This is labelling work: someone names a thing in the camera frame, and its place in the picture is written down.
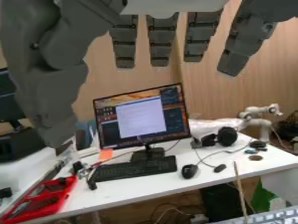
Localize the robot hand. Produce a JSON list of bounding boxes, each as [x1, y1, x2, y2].
[[0, 0, 298, 148]]

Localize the black bag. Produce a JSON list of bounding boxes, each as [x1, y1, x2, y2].
[[0, 126, 47, 164]]

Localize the computer monitor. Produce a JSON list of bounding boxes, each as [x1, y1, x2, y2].
[[92, 82, 193, 163]]

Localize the orange sticky note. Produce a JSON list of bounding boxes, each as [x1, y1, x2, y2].
[[98, 148, 116, 162]]

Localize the black keyboard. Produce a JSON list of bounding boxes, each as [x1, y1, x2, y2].
[[90, 155, 180, 183]]

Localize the red tray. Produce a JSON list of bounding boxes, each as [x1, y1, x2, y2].
[[24, 175, 80, 210], [0, 196, 51, 224]]

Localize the black mouse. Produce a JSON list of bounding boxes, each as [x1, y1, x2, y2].
[[181, 163, 200, 180]]

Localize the black headphones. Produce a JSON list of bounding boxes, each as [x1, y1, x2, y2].
[[200, 126, 240, 148]]

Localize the white desk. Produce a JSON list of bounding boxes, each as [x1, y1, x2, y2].
[[0, 131, 298, 224]]

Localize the small black puck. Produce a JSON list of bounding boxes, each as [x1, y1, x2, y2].
[[213, 163, 228, 174]]

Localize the small white jointed device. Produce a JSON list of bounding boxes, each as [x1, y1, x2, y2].
[[236, 102, 285, 142]]

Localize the thin stick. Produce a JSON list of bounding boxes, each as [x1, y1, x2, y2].
[[233, 161, 251, 224]]

